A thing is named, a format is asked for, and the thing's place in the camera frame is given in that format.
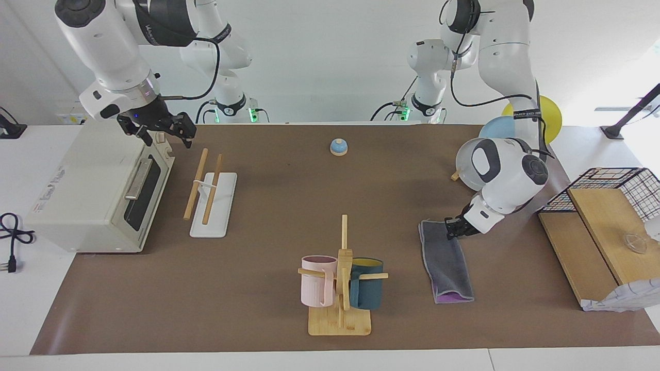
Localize black power cable with plug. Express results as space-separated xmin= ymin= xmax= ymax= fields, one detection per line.
xmin=0 ymin=212 xmax=36 ymax=274

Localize black wire basket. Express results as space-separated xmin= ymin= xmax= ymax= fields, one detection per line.
xmin=537 ymin=167 xmax=660 ymax=223

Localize yellow plate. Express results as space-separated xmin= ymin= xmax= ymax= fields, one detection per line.
xmin=501 ymin=95 xmax=563 ymax=145

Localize pink mug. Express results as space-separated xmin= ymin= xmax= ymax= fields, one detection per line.
xmin=301 ymin=255 xmax=339 ymax=308

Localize brown table mat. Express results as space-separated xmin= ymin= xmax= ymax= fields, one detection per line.
xmin=29 ymin=124 xmax=660 ymax=356

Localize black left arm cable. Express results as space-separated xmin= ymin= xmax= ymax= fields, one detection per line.
xmin=450 ymin=13 xmax=556 ymax=159

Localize black clamp base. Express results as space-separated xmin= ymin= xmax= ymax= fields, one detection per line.
xmin=0 ymin=106 xmax=28 ymax=140

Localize wooden mug tree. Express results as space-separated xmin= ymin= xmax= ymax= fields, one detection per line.
xmin=298 ymin=214 xmax=389 ymax=337

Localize grey plate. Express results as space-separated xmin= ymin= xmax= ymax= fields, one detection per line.
xmin=455 ymin=138 xmax=497 ymax=192

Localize cream toaster oven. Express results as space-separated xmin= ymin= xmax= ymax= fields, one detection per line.
xmin=24 ymin=122 xmax=175 ymax=254

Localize purple and grey towel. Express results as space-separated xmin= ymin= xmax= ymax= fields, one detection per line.
xmin=418 ymin=219 xmax=475 ymax=305

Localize light blue plate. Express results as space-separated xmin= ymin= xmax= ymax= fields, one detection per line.
xmin=478 ymin=115 xmax=517 ymax=141

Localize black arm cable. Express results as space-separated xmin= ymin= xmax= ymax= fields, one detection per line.
xmin=450 ymin=13 xmax=556 ymax=159
xmin=156 ymin=35 xmax=222 ymax=101

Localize marble pattern sheet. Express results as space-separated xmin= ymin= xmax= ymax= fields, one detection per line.
xmin=581 ymin=278 xmax=660 ymax=313

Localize wooden shelf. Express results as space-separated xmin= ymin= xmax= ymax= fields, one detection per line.
xmin=537 ymin=187 xmax=660 ymax=310

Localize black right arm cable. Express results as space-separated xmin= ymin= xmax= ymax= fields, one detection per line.
xmin=156 ymin=35 xmax=222 ymax=101

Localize white towel rack wooden rods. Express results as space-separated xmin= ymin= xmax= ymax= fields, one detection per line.
xmin=183 ymin=148 xmax=238 ymax=239

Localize clear glass dish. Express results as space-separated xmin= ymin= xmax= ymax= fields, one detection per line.
xmin=621 ymin=232 xmax=649 ymax=255

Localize dark teal mug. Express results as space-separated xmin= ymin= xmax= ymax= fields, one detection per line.
xmin=349 ymin=257 xmax=385 ymax=311

